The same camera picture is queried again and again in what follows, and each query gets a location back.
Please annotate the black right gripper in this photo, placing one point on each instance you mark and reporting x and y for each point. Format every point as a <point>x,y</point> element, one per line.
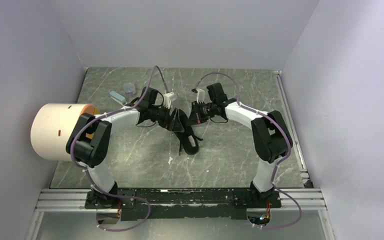
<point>195,117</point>

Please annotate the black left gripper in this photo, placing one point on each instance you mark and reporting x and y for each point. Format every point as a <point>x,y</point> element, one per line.
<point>174,123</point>

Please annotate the black canvas sneaker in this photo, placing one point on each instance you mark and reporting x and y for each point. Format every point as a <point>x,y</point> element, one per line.
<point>183,120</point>

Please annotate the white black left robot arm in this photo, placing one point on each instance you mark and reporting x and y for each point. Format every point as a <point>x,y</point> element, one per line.
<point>89,141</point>

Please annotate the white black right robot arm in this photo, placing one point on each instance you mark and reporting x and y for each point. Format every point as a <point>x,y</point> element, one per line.
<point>271,137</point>

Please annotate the light blue stapler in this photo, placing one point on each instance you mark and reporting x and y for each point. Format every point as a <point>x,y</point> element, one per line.
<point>118,97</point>

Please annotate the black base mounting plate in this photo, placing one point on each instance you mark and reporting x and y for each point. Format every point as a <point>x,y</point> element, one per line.
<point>178,203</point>

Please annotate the beige cylinder with coloured face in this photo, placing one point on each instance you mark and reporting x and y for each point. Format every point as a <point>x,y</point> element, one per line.
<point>52,127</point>

